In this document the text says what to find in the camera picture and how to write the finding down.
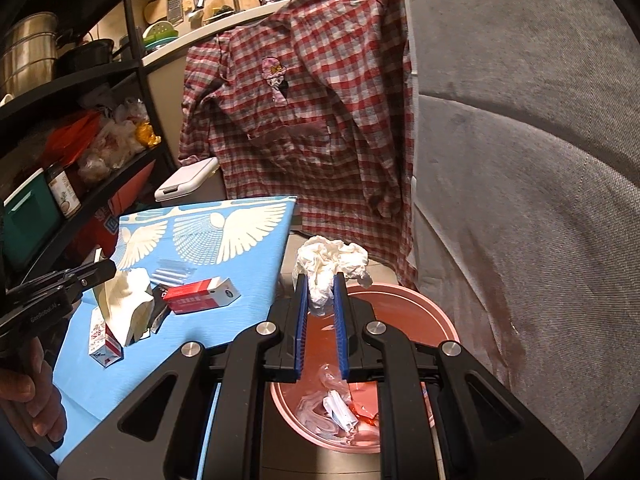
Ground black cooking pot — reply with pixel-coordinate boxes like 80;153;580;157
56;38;116;75

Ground white bin lid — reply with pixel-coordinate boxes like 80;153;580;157
154;156;220;202

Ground blue wing print tablecloth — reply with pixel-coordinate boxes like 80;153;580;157
50;195;299;466

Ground green storage box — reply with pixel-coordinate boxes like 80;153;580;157
4;169;52;266

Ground glass jar with white label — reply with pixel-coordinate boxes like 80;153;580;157
46;164;82;219

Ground black metal shelf rack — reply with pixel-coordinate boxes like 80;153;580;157
0;0;178;291

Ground white paper piece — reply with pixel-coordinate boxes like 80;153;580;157
322;389;359;433

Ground black foil packet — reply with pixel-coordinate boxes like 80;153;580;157
149;284;172;335

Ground pale wooden cutting board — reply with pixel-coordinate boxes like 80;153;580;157
145;0;171;25

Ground person's left hand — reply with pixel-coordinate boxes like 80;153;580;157
0;332;68;443

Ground green colander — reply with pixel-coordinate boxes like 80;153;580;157
141;20;180;47

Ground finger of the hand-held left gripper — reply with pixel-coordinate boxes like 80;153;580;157
4;259;117;306

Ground red plastic bag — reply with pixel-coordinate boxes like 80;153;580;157
42;109;103;166

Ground clear packet of white sticks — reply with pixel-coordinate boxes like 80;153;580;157
151;258;197;287

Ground red medicine box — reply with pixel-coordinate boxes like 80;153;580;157
162;277;241;316

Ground small white red-print carton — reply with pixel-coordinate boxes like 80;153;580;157
89;305;124;369

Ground large red printed cardboard box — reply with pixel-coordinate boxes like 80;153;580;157
87;162;153;246

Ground clear plastic bag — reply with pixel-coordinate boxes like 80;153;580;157
295;362;361;443

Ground grey fabric sofa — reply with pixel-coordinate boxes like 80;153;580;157
395;0;640;480

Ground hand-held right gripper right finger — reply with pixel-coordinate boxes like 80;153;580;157
334;272;586;480

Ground steel stock pot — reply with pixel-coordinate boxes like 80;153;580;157
0;11;60;98

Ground red plaid shirt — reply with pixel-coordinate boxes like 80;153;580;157
177;0;418;291

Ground clear bags of food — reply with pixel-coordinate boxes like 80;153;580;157
77;99;148;184

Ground white tissue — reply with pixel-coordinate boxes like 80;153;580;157
292;235;373;317

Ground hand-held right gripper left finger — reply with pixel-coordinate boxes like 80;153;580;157
57;272;308;480

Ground pink plastic bucket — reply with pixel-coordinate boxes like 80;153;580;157
270;282;458;455

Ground cream paper napkin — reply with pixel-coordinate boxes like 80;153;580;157
95;266;154;348

